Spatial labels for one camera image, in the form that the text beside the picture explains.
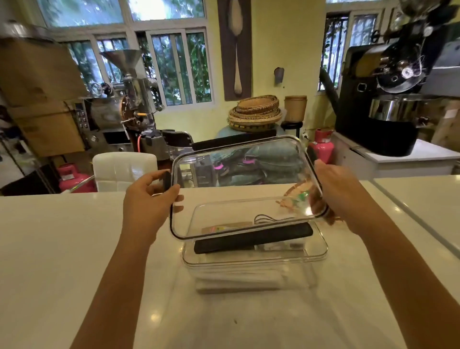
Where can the person's left hand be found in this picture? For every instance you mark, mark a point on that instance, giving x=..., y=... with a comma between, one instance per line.
x=142, y=206

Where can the person's right hand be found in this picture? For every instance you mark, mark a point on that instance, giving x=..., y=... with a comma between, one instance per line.
x=341, y=194

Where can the person's right thumb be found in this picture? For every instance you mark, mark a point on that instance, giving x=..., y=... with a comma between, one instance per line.
x=321, y=172

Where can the person's left thumb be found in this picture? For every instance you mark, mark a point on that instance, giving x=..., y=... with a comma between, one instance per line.
x=167, y=196

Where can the clear lid with black clasps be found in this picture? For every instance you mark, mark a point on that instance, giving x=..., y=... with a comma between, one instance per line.
x=251, y=241

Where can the person's left forearm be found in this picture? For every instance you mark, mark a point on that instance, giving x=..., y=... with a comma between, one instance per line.
x=118, y=287

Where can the person's right forearm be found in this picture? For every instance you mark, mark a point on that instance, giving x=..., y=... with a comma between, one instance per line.
x=402, y=273

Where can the pink gas cylinder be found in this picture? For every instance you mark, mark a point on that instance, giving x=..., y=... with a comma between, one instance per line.
x=321, y=147
x=73, y=178

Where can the orange and green small item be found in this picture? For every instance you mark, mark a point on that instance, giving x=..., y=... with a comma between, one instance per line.
x=300, y=196

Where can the pile of teal sacks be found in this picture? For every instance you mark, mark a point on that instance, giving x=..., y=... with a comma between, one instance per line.
x=273, y=161

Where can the white padded chair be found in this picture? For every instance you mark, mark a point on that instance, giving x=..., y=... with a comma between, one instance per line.
x=122, y=170

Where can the black round stool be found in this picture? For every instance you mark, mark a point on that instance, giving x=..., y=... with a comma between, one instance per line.
x=291, y=127

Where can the black and chrome chair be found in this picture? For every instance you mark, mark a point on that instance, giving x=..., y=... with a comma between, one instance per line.
x=178, y=140

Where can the woven cylindrical canister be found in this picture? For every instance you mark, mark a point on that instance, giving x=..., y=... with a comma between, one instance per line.
x=295, y=108

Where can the clear plastic storage container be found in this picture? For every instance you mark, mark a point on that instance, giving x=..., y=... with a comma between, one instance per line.
x=309, y=251

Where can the white cabinet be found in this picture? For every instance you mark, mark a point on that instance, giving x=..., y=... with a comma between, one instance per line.
x=402, y=161

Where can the black coffee roaster machine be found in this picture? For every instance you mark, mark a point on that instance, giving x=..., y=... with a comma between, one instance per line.
x=381, y=108

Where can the stack of woven baskets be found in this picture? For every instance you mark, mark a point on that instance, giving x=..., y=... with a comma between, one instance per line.
x=256, y=113

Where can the silver coffee roaster machine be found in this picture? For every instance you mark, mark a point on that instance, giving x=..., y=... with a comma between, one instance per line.
x=125, y=108

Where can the white framed window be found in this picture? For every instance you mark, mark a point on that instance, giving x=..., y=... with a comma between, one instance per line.
x=143, y=54
x=345, y=39

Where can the stack of cardboard boxes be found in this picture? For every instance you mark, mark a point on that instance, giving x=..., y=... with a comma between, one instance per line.
x=39, y=93

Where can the grey wall lamp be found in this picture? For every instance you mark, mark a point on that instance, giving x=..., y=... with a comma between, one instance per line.
x=279, y=75

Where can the wooden spoon wall art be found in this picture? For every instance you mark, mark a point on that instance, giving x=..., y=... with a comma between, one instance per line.
x=235, y=50

